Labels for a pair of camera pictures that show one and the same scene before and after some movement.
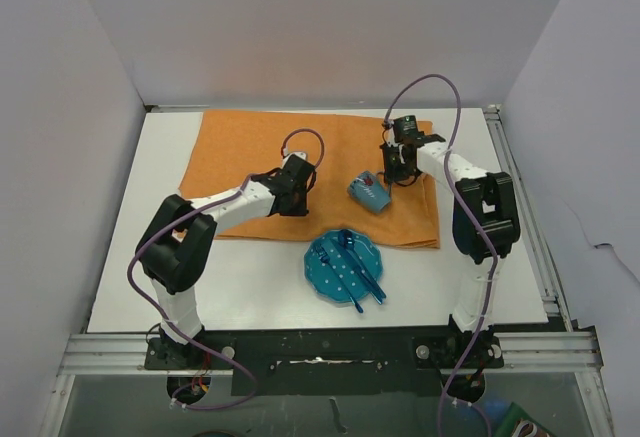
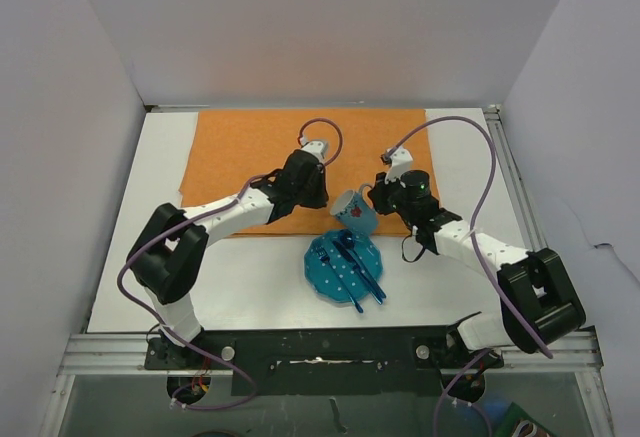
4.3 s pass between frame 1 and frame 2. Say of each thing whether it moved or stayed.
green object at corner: stayed
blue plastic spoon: stayed
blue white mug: moved
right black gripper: moved
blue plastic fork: stayed
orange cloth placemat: stayed
